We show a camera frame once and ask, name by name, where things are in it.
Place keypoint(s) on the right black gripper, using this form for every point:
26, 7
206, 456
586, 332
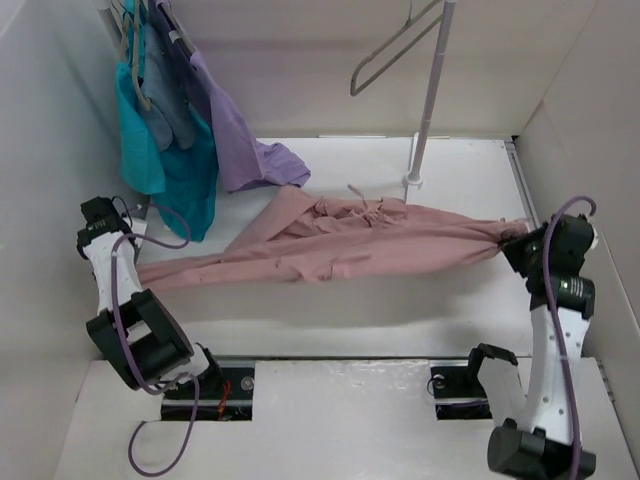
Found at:
512, 248

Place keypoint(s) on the pink trousers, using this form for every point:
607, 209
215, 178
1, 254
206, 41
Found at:
299, 237

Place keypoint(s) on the grey clothes hanger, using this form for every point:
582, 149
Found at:
432, 8

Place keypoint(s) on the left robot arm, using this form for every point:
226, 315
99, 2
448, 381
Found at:
133, 330

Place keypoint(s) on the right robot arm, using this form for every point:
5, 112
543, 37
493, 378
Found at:
536, 431

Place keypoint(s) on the grey hanger on rack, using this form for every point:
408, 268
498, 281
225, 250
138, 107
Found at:
131, 23

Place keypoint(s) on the white rack pole with base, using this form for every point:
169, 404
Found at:
413, 176

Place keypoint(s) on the purple hanging shirt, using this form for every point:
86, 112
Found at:
244, 162

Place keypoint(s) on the teal hanging shirt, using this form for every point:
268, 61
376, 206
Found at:
182, 180

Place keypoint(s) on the blue-grey hanging garment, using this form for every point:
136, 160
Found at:
168, 117

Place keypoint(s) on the left white rack pole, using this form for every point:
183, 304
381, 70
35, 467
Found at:
110, 12

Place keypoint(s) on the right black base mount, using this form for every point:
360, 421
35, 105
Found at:
456, 396

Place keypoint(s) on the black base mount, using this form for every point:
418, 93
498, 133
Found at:
456, 396
228, 398

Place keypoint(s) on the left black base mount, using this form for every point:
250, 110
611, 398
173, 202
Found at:
228, 398

